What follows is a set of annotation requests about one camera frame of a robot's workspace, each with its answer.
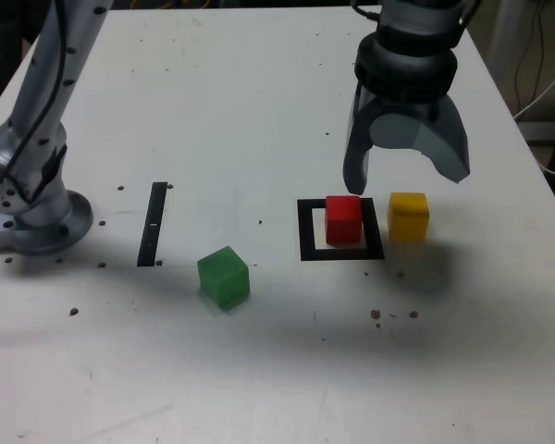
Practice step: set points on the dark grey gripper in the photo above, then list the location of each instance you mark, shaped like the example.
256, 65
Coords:
407, 108

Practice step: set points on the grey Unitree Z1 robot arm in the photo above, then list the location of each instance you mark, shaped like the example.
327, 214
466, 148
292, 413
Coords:
41, 115

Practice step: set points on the green cube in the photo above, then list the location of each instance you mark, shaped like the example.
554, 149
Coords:
223, 277

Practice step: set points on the red cube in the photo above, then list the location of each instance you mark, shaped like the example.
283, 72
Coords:
342, 222

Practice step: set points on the black tape strip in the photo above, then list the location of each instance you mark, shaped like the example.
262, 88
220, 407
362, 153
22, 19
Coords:
150, 231

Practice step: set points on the yellow cube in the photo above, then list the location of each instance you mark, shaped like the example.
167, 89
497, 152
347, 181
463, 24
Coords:
408, 217

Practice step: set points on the black tape square outline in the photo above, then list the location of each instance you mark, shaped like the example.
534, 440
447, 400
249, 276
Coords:
305, 231

